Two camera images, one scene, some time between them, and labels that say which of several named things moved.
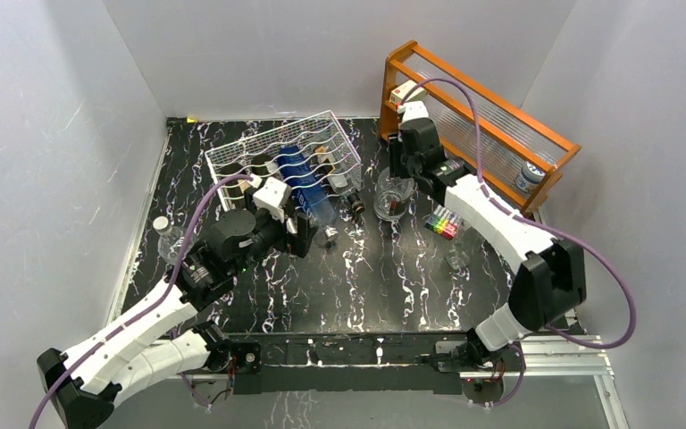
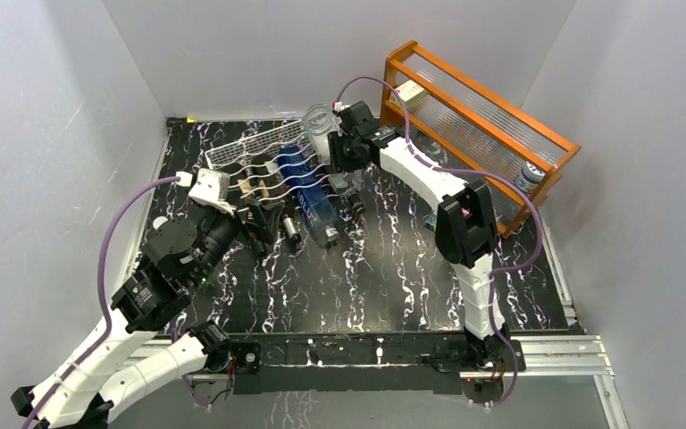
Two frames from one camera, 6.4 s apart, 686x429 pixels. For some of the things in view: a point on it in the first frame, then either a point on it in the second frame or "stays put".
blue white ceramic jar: x=530 y=177 stays put
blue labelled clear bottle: x=307 y=195 stays put
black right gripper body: x=401 y=165 to x=344 y=153
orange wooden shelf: x=512 y=151 stays put
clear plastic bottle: x=392 y=195 to x=320 y=121
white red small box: x=400 y=93 stays put
